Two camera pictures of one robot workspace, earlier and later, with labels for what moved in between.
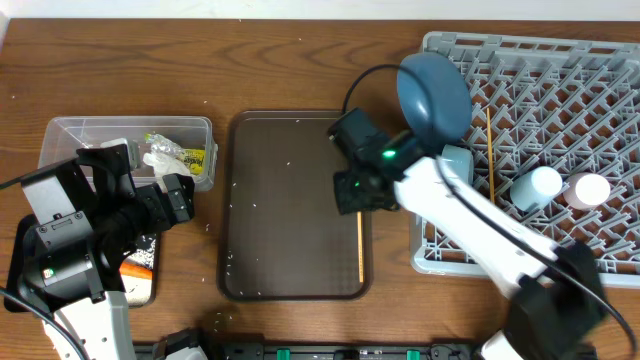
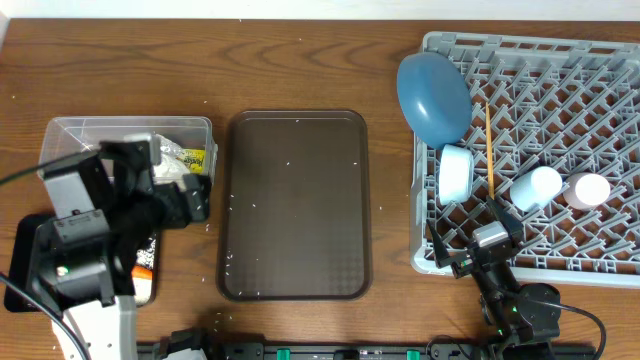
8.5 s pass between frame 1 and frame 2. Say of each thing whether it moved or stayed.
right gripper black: moved
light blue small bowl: stayed
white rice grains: stayed
